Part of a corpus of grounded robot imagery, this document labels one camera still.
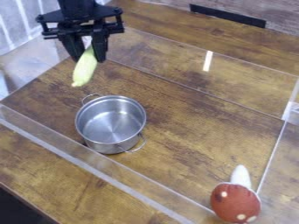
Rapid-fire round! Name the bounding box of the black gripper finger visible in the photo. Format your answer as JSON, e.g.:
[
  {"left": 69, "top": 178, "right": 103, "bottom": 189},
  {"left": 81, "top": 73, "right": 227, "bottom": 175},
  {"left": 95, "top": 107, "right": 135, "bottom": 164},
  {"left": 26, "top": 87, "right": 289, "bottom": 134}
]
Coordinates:
[
  {"left": 91, "top": 28, "right": 109, "bottom": 63},
  {"left": 59, "top": 34, "right": 86, "bottom": 61}
]

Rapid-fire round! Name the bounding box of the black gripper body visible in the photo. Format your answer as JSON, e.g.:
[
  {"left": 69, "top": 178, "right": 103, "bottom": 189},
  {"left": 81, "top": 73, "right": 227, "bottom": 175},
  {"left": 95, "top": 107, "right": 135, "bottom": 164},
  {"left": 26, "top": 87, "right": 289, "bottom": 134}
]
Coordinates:
[{"left": 35, "top": 3, "right": 125, "bottom": 39}]

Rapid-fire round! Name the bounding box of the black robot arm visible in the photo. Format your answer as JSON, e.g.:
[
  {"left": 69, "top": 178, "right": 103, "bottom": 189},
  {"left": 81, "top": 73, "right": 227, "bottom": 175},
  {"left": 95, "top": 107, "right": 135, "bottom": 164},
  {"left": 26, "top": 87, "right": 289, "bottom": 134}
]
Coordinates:
[{"left": 35, "top": 0, "right": 126, "bottom": 63}]

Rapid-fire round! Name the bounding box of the stainless steel pot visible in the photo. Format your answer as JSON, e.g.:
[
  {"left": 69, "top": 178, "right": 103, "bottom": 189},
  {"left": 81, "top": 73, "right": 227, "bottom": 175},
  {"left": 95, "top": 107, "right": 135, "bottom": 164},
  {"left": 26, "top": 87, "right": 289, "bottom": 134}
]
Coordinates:
[{"left": 75, "top": 94, "right": 147, "bottom": 155}]

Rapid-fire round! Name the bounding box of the black bar on table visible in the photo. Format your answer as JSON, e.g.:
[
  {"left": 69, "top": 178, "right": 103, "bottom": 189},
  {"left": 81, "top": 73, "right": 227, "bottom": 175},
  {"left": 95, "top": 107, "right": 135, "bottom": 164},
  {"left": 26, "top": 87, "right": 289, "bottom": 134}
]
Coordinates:
[{"left": 190, "top": 3, "right": 267, "bottom": 28}]

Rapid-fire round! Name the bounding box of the clear acrylic front barrier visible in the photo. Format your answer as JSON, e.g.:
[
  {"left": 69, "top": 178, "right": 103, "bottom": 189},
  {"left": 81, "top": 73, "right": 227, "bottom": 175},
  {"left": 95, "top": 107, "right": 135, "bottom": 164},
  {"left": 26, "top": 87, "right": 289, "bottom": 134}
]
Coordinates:
[{"left": 0, "top": 104, "right": 225, "bottom": 224}]

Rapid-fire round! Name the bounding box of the brown plush mushroom toy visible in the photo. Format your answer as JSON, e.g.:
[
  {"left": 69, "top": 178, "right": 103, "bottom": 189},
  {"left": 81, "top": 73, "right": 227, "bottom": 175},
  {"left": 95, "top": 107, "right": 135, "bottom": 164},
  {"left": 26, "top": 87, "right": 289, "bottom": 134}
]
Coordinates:
[{"left": 210, "top": 164, "right": 262, "bottom": 224}]

